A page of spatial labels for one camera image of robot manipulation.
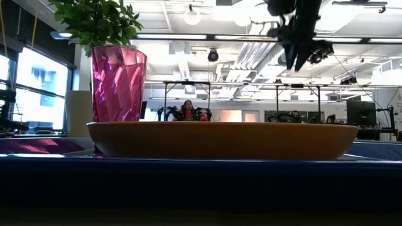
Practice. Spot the green leafy plant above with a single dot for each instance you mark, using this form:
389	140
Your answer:
94	22

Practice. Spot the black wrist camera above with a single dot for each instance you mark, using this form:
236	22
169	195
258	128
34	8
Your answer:
320	52

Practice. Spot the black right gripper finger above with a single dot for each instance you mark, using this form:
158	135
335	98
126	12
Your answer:
304	55
290	55

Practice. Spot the black background table frame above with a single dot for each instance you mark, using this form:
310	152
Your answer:
298	85
186	83

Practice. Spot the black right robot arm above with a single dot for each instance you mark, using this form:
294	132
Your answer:
295	6

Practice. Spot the person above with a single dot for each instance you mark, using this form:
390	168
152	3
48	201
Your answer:
188	111
295	115

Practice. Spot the orange plate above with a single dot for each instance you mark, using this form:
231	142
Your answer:
220	141

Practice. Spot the red faceted plastic cup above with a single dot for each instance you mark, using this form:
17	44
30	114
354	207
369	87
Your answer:
117	84

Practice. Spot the round black ceiling camera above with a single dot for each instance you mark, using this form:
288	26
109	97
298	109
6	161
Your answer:
213	56

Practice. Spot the black monitor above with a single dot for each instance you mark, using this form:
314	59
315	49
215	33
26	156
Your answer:
361	112

